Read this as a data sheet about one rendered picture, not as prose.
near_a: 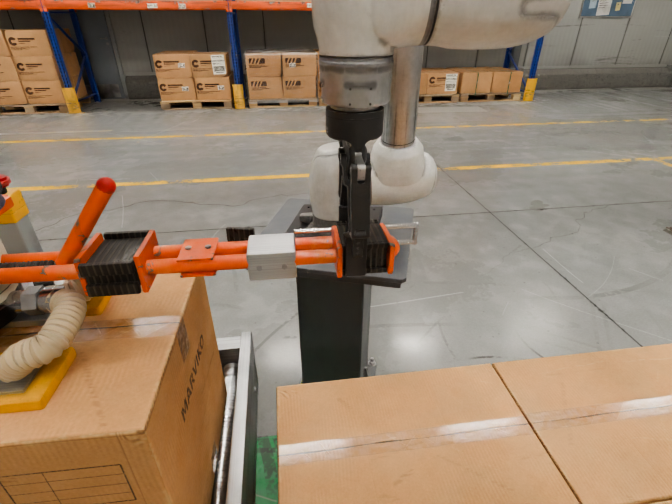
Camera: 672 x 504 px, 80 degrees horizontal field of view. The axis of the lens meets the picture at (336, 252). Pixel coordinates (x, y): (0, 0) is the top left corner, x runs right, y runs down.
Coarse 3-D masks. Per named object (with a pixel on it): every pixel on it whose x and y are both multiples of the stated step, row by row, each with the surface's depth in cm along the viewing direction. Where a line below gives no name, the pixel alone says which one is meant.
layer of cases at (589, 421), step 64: (320, 384) 106; (384, 384) 106; (448, 384) 106; (512, 384) 106; (576, 384) 106; (640, 384) 106; (320, 448) 90; (384, 448) 90; (448, 448) 90; (512, 448) 90; (576, 448) 90; (640, 448) 90
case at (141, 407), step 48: (192, 288) 75; (0, 336) 63; (96, 336) 63; (144, 336) 63; (192, 336) 73; (96, 384) 55; (144, 384) 55; (192, 384) 71; (0, 432) 48; (48, 432) 48; (96, 432) 49; (144, 432) 49; (192, 432) 69; (0, 480) 50; (48, 480) 51; (96, 480) 53; (144, 480) 54; (192, 480) 68
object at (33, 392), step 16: (0, 352) 58; (64, 352) 58; (48, 368) 55; (64, 368) 56; (0, 384) 52; (16, 384) 52; (32, 384) 53; (48, 384) 53; (0, 400) 50; (16, 400) 50; (32, 400) 51; (48, 400) 52
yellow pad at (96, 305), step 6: (30, 282) 72; (36, 282) 68; (42, 282) 68; (48, 282) 68; (54, 282) 72; (60, 282) 72; (90, 300) 68; (96, 300) 68; (102, 300) 69; (108, 300) 70; (90, 306) 67; (96, 306) 67; (102, 306) 68; (90, 312) 67; (96, 312) 67
